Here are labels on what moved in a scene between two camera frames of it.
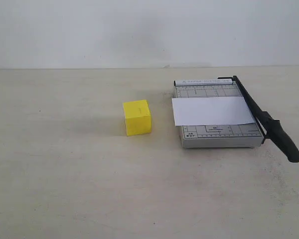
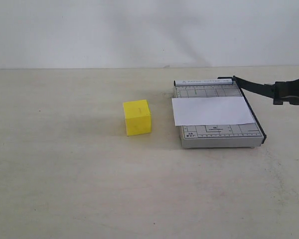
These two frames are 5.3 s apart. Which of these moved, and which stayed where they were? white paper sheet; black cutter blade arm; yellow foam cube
Moved: black cutter blade arm
Stayed: yellow foam cube; white paper sheet
